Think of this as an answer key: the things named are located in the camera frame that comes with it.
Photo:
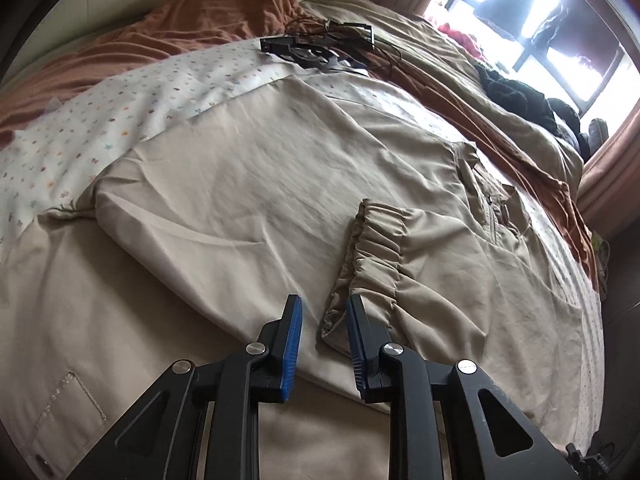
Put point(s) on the grey cushion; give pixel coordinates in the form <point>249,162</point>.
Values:
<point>596,135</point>

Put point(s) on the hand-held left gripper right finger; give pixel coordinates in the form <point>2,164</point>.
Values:
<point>356,340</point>

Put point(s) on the dark cloth bundle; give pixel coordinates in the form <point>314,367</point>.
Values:
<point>567,120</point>

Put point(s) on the beige jacket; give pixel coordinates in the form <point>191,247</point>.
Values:
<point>225,185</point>

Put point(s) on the long dark hanging jacket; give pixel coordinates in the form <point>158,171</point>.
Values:
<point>505,7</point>

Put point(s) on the brown blanket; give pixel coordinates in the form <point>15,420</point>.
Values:
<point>200,15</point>

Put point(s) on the black clothes pile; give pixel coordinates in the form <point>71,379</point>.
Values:
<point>515,95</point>

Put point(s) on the red clothing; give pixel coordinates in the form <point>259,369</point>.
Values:
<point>465,37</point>

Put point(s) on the dark hanging garment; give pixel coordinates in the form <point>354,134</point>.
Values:
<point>547,27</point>

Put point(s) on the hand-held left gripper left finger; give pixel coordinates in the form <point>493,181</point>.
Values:
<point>292,350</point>

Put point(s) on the beige duvet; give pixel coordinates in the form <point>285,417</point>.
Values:
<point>415,35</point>

